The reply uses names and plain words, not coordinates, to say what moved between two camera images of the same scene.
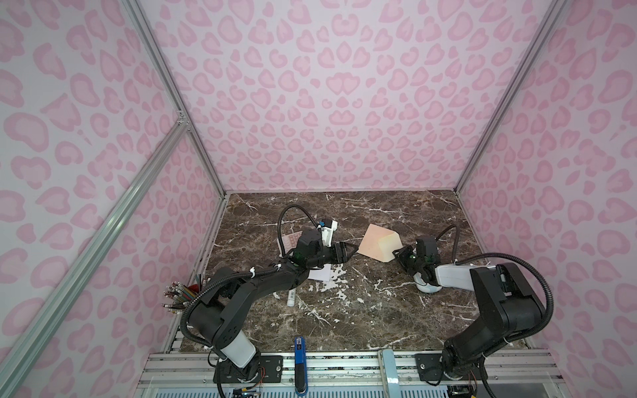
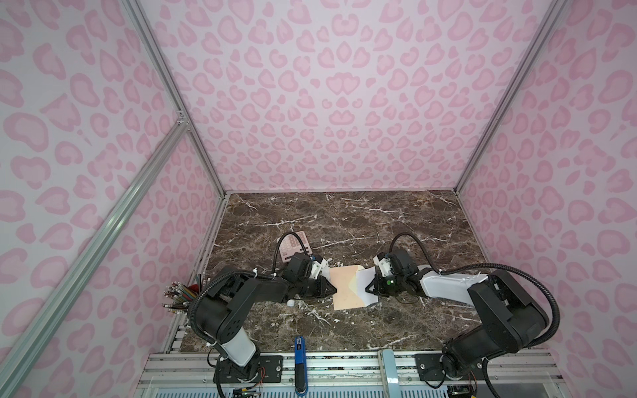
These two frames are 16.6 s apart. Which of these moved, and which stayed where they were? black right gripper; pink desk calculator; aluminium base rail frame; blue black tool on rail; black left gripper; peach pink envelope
Moved: black right gripper; peach pink envelope; black left gripper
Stayed: blue black tool on rail; pink desk calculator; aluminium base rail frame
